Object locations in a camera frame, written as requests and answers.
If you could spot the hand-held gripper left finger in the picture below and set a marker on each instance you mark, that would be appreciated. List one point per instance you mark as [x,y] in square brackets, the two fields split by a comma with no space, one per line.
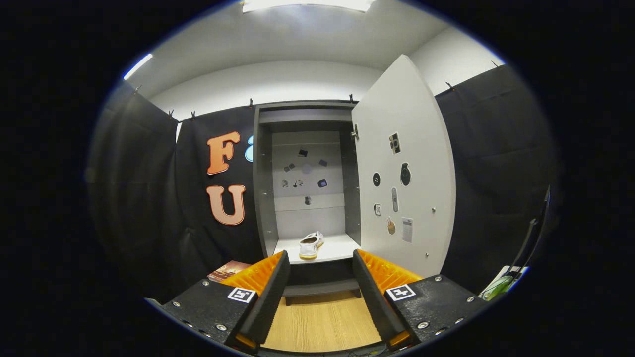
[273,297]

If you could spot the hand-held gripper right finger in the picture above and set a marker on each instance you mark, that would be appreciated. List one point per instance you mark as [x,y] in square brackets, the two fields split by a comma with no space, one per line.
[372,292]

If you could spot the white shoe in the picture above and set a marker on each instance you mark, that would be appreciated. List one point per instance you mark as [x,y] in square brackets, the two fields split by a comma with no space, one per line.
[310,246]

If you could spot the beige shoe cabinet door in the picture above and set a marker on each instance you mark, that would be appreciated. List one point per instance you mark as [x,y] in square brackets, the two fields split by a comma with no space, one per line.
[421,148]

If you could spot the metal door hinge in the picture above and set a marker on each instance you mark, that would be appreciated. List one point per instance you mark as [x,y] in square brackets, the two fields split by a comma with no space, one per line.
[355,133]

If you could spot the green object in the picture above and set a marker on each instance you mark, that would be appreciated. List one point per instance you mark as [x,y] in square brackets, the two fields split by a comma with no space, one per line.
[497,287]

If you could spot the white device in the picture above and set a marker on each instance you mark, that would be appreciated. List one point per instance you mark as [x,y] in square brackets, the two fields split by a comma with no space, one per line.
[508,270]

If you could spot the black backdrop cloth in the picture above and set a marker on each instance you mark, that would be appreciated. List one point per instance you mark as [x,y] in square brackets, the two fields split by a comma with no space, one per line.
[149,198]

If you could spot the row of black cloth clips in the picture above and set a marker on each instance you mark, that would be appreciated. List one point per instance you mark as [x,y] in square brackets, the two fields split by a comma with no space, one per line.
[250,103]

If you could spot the narrow ceiling light strip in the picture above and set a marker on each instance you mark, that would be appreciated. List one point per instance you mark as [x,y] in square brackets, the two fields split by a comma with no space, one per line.
[138,66]

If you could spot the large ceiling light panel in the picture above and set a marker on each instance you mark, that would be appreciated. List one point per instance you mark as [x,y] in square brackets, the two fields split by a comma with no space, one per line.
[307,4]

